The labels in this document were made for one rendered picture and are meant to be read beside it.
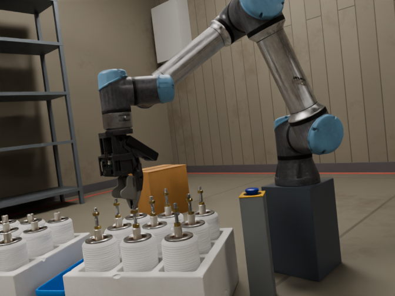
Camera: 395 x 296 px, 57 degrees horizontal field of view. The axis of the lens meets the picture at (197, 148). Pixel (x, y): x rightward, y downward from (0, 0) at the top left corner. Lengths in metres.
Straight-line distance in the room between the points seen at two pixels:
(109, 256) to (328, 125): 0.71
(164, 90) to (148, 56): 3.58
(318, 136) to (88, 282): 0.74
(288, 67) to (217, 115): 2.98
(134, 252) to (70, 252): 0.44
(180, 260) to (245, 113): 2.97
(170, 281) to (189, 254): 0.08
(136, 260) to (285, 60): 0.68
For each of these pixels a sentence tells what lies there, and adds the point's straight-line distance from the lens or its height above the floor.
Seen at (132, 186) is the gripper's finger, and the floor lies 0.40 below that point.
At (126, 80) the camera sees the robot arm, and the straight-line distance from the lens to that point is 0.97.
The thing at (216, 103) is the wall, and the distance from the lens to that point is 4.05.
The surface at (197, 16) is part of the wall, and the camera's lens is 4.30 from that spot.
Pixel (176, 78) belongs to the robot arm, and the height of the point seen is 0.68.
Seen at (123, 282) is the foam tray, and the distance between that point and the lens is 1.00.
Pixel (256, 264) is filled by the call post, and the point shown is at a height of 0.11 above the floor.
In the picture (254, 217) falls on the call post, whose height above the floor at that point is 0.25.
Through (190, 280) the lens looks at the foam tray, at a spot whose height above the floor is 0.17.
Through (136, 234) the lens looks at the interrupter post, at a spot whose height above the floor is 0.26.
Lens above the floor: 0.53
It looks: 3 degrees down
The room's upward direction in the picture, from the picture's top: 7 degrees counter-clockwise
